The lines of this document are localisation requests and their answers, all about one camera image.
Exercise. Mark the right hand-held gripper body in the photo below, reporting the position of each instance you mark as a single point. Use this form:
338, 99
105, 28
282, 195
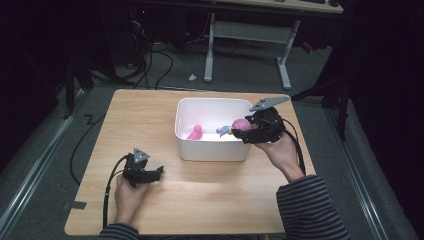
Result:
270, 125

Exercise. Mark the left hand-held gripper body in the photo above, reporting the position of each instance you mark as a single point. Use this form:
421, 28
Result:
133, 171

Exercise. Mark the pink spiky ball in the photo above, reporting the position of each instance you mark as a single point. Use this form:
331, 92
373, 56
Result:
241, 124

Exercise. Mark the white plastic bin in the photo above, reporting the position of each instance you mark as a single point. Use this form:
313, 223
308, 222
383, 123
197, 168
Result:
213, 150

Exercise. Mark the person's left hand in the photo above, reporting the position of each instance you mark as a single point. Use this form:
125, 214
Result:
128, 200

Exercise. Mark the person's right hand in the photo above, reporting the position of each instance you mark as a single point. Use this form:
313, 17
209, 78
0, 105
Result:
283, 156

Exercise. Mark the small colourful toy figure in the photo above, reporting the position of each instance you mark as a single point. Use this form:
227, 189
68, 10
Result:
224, 130

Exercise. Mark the pink duck toy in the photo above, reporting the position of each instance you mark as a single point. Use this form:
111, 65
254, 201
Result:
196, 133

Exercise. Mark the grey tape strip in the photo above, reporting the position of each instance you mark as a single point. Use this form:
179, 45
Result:
76, 205

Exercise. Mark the black metal stand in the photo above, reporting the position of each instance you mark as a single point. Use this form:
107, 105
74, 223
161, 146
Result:
71, 86
333, 96

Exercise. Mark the white paper scrap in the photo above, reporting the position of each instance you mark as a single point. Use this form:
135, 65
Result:
192, 77

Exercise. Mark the desk with white metal frame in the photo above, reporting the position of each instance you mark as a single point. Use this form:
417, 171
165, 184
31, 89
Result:
250, 31

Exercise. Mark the metal floor rail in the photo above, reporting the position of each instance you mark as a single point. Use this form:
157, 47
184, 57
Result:
30, 186
356, 180

